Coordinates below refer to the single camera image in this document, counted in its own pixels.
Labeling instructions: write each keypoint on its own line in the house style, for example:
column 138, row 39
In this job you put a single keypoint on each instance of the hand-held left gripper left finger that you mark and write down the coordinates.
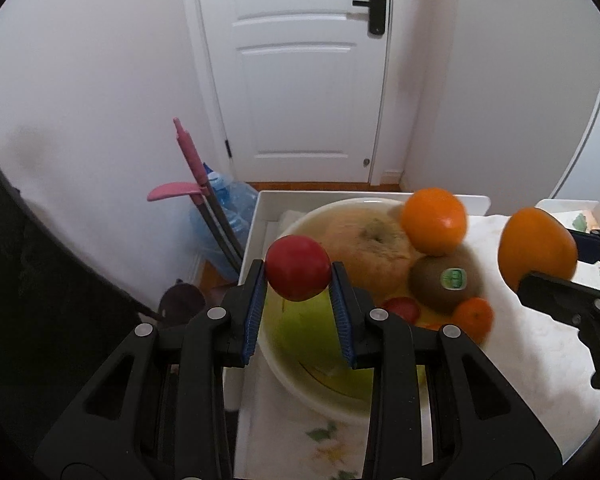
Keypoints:
column 252, row 315

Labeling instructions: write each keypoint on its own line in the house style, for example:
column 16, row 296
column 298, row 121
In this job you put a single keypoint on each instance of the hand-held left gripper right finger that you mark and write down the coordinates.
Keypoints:
column 342, row 315

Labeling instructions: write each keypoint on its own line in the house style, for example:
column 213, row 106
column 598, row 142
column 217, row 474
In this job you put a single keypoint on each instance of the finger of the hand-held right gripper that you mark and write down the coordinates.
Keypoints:
column 560, row 297
column 592, row 247

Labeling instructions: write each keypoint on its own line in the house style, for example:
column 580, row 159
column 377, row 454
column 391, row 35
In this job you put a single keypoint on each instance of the large green round fruit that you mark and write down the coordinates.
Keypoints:
column 305, row 330

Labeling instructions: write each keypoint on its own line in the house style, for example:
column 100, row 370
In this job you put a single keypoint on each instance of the large orange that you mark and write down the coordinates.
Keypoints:
column 535, row 247
column 432, row 220

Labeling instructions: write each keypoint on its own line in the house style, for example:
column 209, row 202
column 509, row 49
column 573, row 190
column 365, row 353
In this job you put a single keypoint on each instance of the small red tomato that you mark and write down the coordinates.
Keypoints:
column 297, row 267
column 402, row 310

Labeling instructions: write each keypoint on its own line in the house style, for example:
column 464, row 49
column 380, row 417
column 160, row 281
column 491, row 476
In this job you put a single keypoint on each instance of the cream ceramic bowl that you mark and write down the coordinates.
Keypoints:
column 300, row 387

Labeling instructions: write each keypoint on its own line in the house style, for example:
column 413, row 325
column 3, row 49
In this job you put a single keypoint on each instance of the small mandarin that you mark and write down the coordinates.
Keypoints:
column 475, row 320

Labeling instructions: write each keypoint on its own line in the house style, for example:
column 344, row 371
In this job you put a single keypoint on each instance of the white floral tablecloth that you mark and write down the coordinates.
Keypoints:
column 530, row 360

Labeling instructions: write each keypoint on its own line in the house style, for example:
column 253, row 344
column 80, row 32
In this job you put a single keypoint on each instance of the red yellow apple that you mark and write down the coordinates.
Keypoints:
column 370, row 250

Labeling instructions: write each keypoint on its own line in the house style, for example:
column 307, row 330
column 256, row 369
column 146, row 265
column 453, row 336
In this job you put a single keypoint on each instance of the dark purple object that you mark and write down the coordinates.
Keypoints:
column 182, row 302

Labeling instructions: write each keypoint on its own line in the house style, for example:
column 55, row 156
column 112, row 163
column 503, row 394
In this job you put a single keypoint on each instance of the white cabinet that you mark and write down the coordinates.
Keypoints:
column 595, row 160

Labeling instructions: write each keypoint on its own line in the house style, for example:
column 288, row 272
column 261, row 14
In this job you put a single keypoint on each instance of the brown kiwi with sticker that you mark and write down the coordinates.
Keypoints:
column 440, row 285

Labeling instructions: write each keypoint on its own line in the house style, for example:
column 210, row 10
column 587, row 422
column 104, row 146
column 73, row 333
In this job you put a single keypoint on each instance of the blue water bottle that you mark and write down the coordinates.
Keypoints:
column 235, row 205

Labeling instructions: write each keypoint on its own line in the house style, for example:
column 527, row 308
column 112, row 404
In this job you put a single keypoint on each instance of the white panelled door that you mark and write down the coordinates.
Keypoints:
column 290, row 110

